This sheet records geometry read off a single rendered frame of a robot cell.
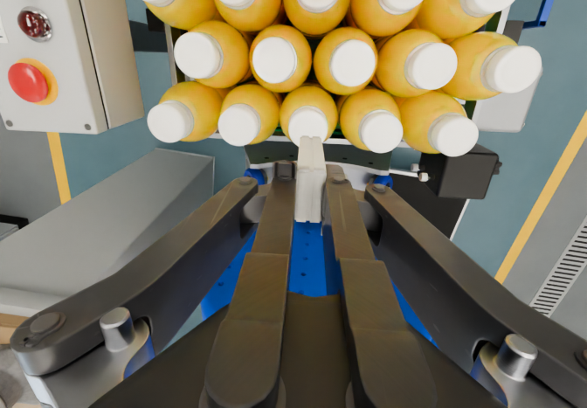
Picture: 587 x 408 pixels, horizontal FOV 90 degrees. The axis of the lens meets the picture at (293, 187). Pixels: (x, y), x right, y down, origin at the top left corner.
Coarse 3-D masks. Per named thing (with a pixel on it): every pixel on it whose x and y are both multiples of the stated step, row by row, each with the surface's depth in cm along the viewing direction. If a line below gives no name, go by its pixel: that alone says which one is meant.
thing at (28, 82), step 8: (16, 64) 27; (24, 64) 27; (8, 72) 28; (16, 72) 27; (24, 72) 27; (32, 72) 27; (40, 72) 28; (16, 80) 28; (24, 80) 28; (32, 80) 28; (40, 80) 28; (16, 88) 28; (24, 88) 28; (32, 88) 28; (40, 88) 28; (48, 88) 28; (24, 96) 28; (32, 96) 28; (40, 96) 28
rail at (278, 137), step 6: (216, 132) 43; (276, 132) 44; (282, 132) 44; (222, 138) 43; (270, 138) 42; (276, 138) 42; (282, 138) 42; (330, 138) 42; (336, 138) 42; (342, 138) 42; (402, 144) 42
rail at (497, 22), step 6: (498, 12) 35; (504, 12) 35; (492, 18) 36; (498, 18) 35; (504, 18) 35; (486, 24) 38; (492, 24) 36; (498, 24) 35; (504, 24) 35; (486, 30) 37; (492, 30) 36; (498, 30) 35; (468, 102) 41; (474, 102) 39; (480, 102) 39; (468, 108) 41; (474, 108) 39; (468, 114) 40; (474, 114) 39; (474, 120) 40
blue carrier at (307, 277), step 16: (304, 224) 47; (320, 224) 47; (304, 240) 42; (320, 240) 42; (240, 256) 39; (304, 256) 39; (320, 256) 39; (224, 272) 36; (304, 272) 36; (320, 272) 36; (224, 288) 33; (304, 288) 34; (320, 288) 34; (208, 304) 31; (224, 304) 31; (400, 304) 32; (416, 320) 30
